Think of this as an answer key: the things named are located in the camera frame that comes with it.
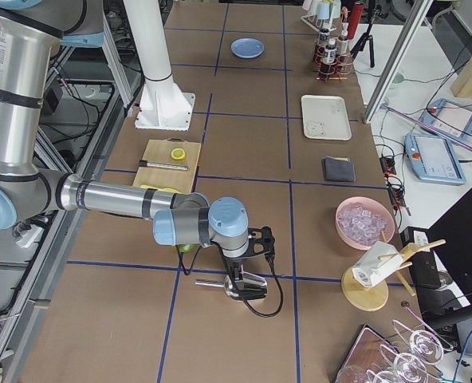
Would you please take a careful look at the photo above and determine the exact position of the blue teach pendant near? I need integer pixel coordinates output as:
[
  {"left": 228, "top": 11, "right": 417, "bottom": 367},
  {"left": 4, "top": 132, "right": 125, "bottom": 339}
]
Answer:
[{"left": 404, "top": 133, "right": 466, "bottom": 185}]

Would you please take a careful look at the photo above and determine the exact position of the black handled knife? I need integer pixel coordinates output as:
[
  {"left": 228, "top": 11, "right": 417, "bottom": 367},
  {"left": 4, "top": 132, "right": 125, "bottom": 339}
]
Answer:
[{"left": 138, "top": 159, "right": 189, "bottom": 172}]

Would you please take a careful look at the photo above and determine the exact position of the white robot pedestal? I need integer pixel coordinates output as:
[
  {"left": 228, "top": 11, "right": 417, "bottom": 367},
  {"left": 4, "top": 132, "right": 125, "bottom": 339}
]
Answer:
[{"left": 124, "top": 0, "right": 195, "bottom": 132}]

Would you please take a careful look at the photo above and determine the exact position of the clear wine glass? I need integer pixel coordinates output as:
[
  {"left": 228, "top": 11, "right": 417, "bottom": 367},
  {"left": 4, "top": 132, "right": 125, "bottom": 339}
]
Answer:
[{"left": 391, "top": 319, "right": 454, "bottom": 365}]

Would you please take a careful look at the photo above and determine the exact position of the white cup rack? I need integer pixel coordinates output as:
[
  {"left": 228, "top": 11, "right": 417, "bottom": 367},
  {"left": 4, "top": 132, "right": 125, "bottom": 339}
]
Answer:
[{"left": 301, "top": 0, "right": 342, "bottom": 31}]

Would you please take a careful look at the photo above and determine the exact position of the cream rectangular tray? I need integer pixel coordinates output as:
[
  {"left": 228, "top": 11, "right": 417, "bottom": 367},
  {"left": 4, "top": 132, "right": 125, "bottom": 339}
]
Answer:
[{"left": 301, "top": 95, "right": 352, "bottom": 141}]

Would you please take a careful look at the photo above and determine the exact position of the pink bowl with ice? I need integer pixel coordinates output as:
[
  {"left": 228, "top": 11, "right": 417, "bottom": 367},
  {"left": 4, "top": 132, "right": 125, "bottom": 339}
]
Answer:
[{"left": 335, "top": 196, "right": 395, "bottom": 250}]

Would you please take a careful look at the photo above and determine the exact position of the pale cup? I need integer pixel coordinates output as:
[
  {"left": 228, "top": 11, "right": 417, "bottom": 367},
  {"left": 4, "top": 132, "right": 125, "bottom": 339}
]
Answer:
[{"left": 316, "top": 0, "right": 341, "bottom": 21}]

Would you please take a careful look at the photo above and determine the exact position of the blue teach pendant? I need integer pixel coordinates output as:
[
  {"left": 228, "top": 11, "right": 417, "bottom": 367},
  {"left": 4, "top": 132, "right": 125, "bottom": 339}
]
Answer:
[
  {"left": 421, "top": 98, "right": 472, "bottom": 141},
  {"left": 404, "top": 133, "right": 466, "bottom": 185}
]

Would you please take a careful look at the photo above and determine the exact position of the copper wire bottle rack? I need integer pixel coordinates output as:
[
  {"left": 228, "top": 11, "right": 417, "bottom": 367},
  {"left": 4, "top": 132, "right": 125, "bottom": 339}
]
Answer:
[{"left": 313, "top": 39, "right": 353, "bottom": 81}]

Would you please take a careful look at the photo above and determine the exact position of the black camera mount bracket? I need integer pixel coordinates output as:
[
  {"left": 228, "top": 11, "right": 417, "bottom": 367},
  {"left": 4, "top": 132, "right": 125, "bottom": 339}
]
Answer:
[{"left": 244, "top": 226, "right": 275, "bottom": 259}]

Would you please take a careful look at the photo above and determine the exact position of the dark sauce bottle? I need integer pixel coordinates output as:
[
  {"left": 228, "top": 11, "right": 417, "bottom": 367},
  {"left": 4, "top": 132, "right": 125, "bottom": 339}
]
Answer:
[{"left": 322, "top": 38, "right": 336, "bottom": 65}]

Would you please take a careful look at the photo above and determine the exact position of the round wooden stand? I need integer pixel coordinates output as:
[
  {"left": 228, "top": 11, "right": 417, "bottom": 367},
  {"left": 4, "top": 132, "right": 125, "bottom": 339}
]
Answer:
[{"left": 341, "top": 239, "right": 446, "bottom": 311}]

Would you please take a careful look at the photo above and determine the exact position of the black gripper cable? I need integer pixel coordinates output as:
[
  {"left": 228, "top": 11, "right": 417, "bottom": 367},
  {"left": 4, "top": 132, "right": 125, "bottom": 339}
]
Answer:
[{"left": 242, "top": 255, "right": 285, "bottom": 318}]

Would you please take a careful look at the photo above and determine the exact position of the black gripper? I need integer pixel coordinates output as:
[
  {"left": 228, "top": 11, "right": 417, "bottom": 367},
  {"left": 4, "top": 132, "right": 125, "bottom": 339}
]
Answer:
[{"left": 224, "top": 257, "right": 267, "bottom": 300}]

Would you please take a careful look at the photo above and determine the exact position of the lemon slice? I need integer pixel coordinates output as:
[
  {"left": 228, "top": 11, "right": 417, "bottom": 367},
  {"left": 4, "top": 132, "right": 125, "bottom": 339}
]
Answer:
[{"left": 171, "top": 148, "right": 187, "bottom": 160}]

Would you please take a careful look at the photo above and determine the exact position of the black monitor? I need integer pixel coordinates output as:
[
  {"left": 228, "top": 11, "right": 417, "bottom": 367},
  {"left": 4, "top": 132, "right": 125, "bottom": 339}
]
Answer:
[{"left": 415, "top": 185, "right": 472, "bottom": 332}]

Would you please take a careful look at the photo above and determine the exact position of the metal scoop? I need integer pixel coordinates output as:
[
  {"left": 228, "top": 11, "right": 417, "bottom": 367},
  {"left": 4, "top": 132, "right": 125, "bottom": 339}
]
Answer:
[{"left": 195, "top": 271, "right": 268, "bottom": 301}]

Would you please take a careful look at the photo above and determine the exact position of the green lime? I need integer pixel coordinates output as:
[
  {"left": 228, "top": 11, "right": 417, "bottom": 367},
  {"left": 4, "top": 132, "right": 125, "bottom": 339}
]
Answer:
[{"left": 176, "top": 244, "right": 197, "bottom": 253}]

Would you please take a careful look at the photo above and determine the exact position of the wooden cutting board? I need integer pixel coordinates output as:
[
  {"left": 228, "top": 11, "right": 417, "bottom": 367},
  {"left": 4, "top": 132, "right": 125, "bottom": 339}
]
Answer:
[{"left": 133, "top": 139, "right": 202, "bottom": 194}]

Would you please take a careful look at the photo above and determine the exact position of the dark grey folded cloth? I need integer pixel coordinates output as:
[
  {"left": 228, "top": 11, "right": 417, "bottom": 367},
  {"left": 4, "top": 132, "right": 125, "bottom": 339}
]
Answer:
[{"left": 321, "top": 156, "right": 356, "bottom": 182}]

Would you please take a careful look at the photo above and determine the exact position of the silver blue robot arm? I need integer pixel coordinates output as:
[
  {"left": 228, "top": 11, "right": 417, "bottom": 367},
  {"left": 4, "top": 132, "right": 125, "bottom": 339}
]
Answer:
[{"left": 0, "top": 1, "right": 274, "bottom": 302}]

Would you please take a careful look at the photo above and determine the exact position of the blue plate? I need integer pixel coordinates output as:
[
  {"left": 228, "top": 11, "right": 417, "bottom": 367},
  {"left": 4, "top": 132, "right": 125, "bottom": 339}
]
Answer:
[{"left": 230, "top": 38, "right": 265, "bottom": 59}]

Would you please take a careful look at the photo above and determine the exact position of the red cylinder bottle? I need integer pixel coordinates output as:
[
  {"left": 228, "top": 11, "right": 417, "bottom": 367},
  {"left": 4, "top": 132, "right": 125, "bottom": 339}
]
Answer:
[{"left": 347, "top": 1, "right": 364, "bottom": 40}]

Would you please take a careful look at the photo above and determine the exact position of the blue teach pendant far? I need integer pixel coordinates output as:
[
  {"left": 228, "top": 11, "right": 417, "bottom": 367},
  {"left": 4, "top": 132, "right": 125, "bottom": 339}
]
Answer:
[{"left": 421, "top": 98, "right": 472, "bottom": 141}]

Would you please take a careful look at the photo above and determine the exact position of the aluminium frame post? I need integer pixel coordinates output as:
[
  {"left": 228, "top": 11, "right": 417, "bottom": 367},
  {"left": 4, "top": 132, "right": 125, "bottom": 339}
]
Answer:
[{"left": 363, "top": 0, "right": 434, "bottom": 124}]

